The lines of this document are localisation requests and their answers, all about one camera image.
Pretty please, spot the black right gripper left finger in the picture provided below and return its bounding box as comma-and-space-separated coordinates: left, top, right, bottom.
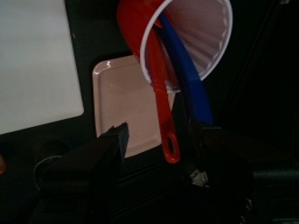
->
29, 122, 129, 224

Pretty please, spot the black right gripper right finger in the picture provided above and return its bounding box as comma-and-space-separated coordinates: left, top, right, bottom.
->
188, 117, 256, 224

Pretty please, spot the pink square plate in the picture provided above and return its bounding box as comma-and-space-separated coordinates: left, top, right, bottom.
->
91, 54, 176, 158

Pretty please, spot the white cutting board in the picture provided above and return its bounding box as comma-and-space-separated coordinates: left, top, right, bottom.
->
0, 0, 85, 136

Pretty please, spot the red plastic utensil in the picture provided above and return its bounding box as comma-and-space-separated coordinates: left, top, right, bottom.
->
116, 0, 183, 165

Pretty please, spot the blue plastic utensil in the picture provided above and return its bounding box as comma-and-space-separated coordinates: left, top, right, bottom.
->
156, 11, 215, 125

